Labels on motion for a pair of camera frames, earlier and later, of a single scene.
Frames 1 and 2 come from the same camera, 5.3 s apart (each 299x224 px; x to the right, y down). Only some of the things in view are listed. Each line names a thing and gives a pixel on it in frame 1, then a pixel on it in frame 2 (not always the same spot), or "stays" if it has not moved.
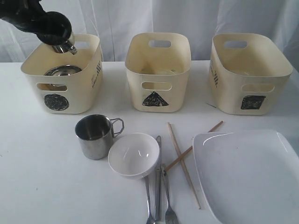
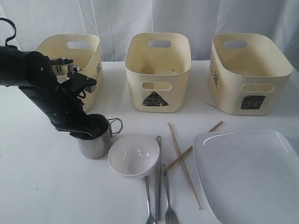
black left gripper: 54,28 → 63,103
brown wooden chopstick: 188,150 stays
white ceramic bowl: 134,156 stays
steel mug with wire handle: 95,133 stays
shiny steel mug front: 68,45 → 63,66
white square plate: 249,177 stays
